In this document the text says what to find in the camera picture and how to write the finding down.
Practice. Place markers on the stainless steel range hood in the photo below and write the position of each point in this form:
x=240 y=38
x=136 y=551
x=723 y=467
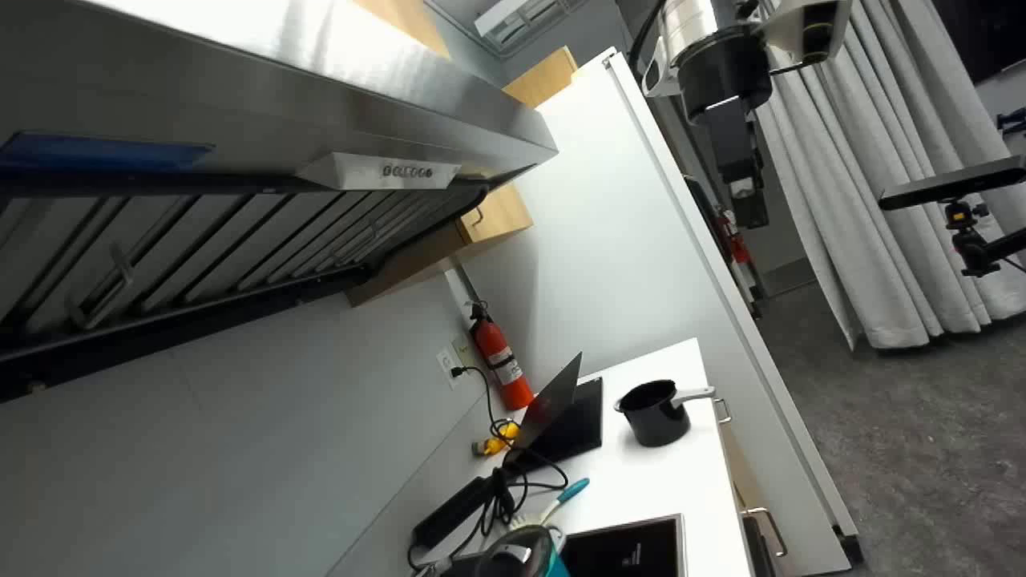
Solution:
x=268 y=86

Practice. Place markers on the white wall outlet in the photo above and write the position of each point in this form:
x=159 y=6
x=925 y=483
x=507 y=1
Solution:
x=449 y=356

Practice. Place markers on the white pleated curtain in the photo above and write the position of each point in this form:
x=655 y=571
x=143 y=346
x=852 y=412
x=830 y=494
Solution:
x=898 y=276

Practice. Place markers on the dark pot lid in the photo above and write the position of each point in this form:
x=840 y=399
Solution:
x=501 y=558

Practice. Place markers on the ceiling light fixture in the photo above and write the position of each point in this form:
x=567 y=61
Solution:
x=514 y=17

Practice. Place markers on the black power strip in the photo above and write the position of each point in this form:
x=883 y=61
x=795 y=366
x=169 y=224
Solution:
x=454 y=513

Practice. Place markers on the small red fire extinguisher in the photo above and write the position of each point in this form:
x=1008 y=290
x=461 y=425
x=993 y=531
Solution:
x=739 y=252

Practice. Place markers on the blue tape strip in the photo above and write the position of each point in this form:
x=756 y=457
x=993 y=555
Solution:
x=97 y=152

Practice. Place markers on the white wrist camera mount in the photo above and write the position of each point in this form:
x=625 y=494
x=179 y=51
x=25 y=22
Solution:
x=804 y=26

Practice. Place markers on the small yellow plug adapter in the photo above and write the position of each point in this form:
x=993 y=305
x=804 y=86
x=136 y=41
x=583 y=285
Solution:
x=501 y=436

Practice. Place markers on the light wooden wall cabinet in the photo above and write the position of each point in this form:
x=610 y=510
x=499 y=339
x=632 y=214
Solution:
x=499 y=216
x=538 y=79

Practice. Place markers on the black open laptop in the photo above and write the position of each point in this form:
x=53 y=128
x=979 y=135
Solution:
x=548 y=412

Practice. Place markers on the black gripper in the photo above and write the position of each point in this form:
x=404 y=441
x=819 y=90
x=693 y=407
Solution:
x=726 y=68

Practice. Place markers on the large red fire extinguisher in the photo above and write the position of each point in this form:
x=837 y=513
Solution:
x=501 y=356

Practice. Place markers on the black camera stand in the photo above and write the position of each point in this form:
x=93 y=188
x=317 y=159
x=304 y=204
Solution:
x=941 y=185

